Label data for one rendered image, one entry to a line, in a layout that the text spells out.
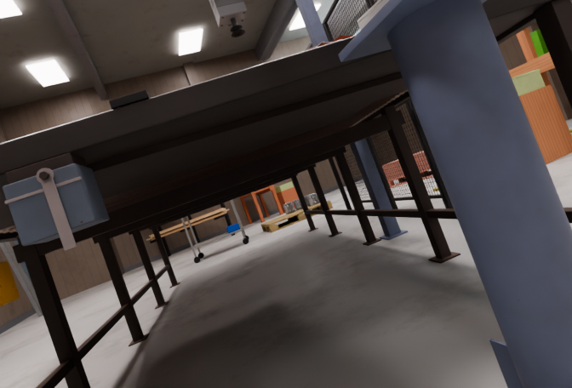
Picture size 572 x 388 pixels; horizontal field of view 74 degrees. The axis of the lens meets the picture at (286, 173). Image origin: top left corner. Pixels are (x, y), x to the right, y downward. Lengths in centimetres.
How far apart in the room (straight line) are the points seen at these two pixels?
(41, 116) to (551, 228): 1223
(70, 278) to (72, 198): 1021
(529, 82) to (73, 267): 1003
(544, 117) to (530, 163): 364
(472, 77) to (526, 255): 31
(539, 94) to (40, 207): 418
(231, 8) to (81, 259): 1005
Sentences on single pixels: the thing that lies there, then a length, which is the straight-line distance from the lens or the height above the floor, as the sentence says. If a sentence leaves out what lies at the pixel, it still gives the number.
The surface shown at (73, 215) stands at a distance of 83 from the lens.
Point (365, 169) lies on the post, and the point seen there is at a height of 56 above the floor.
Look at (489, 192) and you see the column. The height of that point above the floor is 51.
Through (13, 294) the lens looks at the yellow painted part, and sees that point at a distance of 95.
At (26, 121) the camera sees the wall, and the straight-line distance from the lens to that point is 1254.
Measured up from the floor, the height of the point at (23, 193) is 80.
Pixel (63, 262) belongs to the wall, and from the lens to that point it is 1104.
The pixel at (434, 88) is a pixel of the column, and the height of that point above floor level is 71.
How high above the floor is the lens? 64
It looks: 2 degrees up
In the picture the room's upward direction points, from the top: 20 degrees counter-clockwise
